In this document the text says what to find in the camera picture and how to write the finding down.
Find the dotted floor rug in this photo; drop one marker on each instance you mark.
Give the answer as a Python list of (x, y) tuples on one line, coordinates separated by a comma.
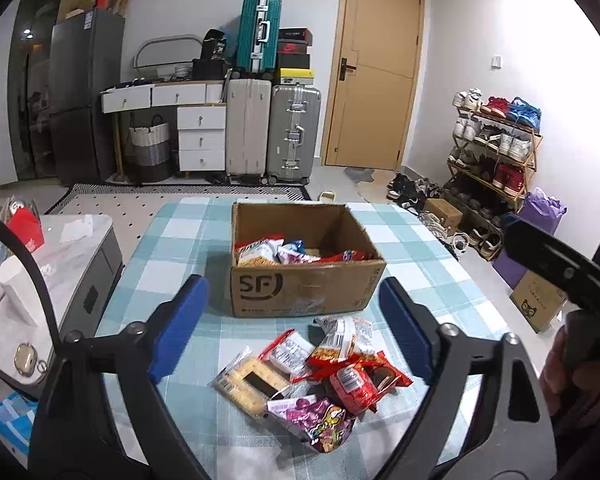
[(132, 209)]

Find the person's right hand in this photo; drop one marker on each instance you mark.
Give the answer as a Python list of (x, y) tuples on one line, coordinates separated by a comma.
[(572, 395)]

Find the dark grey refrigerator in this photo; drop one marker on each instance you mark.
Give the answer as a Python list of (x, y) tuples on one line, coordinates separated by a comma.
[(85, 60)]

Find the small cardboard box on floor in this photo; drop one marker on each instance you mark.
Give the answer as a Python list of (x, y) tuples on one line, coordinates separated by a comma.
[(449, 216)]

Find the white cylindrical cup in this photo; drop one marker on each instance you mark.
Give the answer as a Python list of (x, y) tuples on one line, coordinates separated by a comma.
[(21, 292)]

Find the silver orange peanut snack bag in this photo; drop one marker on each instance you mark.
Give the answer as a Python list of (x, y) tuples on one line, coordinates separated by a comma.
[(344, 338)]

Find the SF cardboard box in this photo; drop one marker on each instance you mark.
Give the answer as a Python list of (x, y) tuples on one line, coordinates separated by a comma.
[(342, 281)]

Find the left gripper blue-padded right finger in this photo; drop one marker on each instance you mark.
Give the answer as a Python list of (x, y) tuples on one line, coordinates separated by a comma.
[(510, 435)]

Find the beige suitcase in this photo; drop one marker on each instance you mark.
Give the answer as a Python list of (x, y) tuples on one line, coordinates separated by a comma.
[(247, 115)]

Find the clear cracker sandwich packet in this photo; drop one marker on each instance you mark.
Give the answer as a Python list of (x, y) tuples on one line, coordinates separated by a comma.
[(249, 383)]

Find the wooden door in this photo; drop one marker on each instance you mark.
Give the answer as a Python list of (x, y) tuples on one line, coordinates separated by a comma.
[(372, 91)]

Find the woven laundry basket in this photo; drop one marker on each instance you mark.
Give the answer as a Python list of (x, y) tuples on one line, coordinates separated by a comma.
[(151, 147)]

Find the teal suitcase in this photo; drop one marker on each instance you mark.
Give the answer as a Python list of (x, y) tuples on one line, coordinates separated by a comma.
[(258, 35)]

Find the red Oreo chocolate packet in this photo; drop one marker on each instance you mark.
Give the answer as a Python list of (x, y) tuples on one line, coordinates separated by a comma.
[(381, 371)]

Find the small purple snack packet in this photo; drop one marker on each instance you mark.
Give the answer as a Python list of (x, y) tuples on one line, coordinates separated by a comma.
[(285, 256)]

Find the silver aluminium suitcase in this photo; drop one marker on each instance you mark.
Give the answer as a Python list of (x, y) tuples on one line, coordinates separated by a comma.
[(292, 133)]

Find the red white wafer packet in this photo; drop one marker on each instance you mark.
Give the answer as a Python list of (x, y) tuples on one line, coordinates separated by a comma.
[(289, 354)]

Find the red gift box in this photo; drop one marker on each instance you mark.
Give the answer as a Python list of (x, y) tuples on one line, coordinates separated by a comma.
[(27, 227)]

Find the blue cookie snack packet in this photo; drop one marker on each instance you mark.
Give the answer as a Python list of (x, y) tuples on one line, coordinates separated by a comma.
[(296, 246)]

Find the red barcode snack packet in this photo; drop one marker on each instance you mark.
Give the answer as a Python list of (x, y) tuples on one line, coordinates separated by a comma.
[(354, 389)]

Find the white drawer desk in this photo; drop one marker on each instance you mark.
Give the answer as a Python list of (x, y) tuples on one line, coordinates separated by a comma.
[(194, 110)]

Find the wooden shoe rack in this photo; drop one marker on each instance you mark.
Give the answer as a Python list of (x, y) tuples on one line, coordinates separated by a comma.
[(492, 163)]

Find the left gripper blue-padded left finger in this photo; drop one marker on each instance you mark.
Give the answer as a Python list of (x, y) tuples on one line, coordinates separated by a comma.
[(74, 435)]

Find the stacked shoe boxes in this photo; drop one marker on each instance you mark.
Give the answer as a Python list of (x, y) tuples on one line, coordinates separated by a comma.
[(293, 57)]

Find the black bag on desk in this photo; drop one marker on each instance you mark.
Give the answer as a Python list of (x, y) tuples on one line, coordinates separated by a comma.
[(213, 45)]

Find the grey side cabinet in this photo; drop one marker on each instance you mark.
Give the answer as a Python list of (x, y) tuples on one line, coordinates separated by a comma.
[(80, 276)]

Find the teal plaid tablecloth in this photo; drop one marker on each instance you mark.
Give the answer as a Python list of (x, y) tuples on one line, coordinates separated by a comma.
[(227, 442)]

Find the purple candy bag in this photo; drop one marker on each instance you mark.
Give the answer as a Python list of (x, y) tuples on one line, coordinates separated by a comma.
[(317, 423)]

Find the cat logo cardboard box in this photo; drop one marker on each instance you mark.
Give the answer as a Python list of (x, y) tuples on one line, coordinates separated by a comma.
[(537, 300)]

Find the beige slipper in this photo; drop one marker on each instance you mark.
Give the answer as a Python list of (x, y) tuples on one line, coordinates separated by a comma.
[(327, 197)]

